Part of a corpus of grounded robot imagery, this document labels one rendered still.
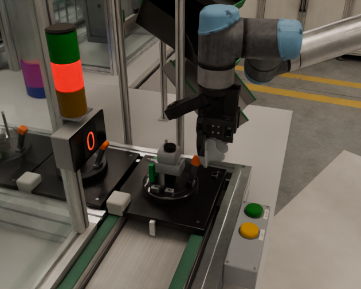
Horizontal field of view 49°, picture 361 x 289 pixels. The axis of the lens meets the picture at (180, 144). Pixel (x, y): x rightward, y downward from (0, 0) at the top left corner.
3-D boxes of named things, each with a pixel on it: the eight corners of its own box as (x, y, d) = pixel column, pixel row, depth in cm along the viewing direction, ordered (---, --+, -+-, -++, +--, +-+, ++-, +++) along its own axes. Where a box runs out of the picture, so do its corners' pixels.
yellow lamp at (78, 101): (92, 107, 74) (89, 83, 71) (78, 120, 70) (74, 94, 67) (69, 104, 75) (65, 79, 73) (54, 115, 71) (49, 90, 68)
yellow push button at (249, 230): (259, 230, 90) (259, 223, 89) (256, 242, 87) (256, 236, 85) (241, 226, 91) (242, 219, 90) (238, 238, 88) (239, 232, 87)
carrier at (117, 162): (140, 159, 114) (137, 121, 108) (101, 212, 95) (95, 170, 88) (67, 145, 121) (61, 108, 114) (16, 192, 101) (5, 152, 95)
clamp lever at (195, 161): (195, 180, 98) (202, 156, 93) (193, 185, 96) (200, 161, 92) (181, 175, 98) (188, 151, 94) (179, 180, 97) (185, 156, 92)
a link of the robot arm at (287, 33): (292, 36, 83) (239, 35, 84) (305, 10, 72) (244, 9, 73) (291, 72, 82) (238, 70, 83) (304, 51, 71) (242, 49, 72)
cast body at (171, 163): (185, 167, 98) (185, 143, 94) (179, 177, 95) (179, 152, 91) (153, 160, 100) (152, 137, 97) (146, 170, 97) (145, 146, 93)
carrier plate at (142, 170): (226, 175, 108) (227, 168, 107) (203, 236, 88) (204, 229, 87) (145, 159, 114) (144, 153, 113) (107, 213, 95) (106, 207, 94)
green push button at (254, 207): (263, 210, 95) (264, 204, 94) (261, 221, 92) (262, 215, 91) (246, 207, 96) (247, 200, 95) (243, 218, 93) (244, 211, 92)
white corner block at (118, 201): (132, 206, 97) (130, 192, 95) (124, 218, 94) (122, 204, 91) (114, 202, 98) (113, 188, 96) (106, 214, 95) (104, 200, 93)
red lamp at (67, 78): (89, 82, 71) (85, 56, 69) (74, 94, 67) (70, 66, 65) (65, 79, 72) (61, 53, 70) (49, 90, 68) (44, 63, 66)
